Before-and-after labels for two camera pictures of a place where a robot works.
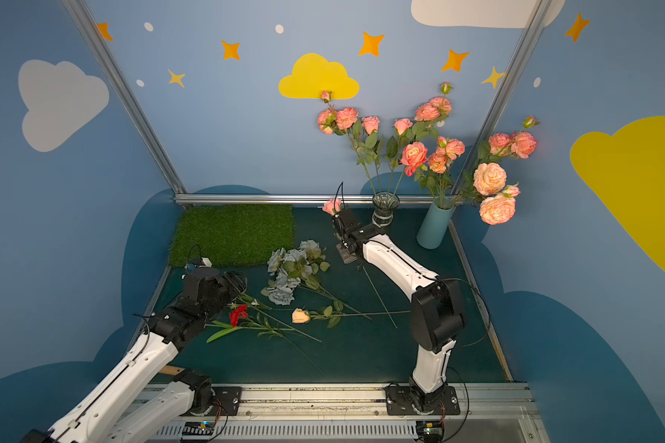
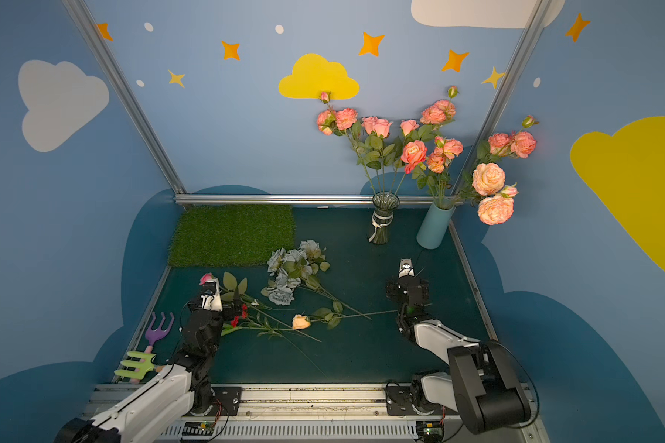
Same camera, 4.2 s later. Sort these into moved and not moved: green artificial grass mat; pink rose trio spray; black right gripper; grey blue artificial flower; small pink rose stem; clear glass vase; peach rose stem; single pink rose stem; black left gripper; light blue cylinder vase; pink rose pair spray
Moved: black left gripper; pink rose pair spray; small pink rose stem; black right gripper
Not moved: peach rose stem; green artificial grass mat; clear glass vase; single pink rose stem; pink rose trio spray; grey blue artificial flower; light blue cylinder vase
